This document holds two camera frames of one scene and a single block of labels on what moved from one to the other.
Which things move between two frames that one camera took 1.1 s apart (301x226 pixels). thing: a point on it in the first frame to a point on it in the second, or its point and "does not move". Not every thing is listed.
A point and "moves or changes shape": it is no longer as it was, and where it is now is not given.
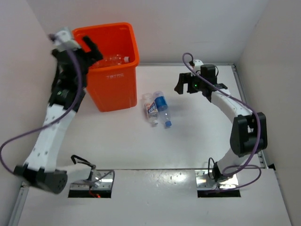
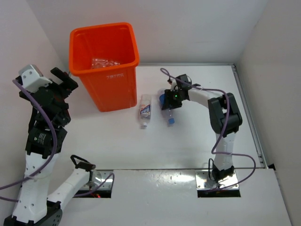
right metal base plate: x=205 y=180 does not move
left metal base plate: x=99 y=180 does not move
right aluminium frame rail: x=260 y=154 does not move
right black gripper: x=185 y=78 to x=169 y=100
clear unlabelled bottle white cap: x=113 y=60 moves or changes shape
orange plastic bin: x=112 y=81 does not move
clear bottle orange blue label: x=150 y=108 to x=145 y=110
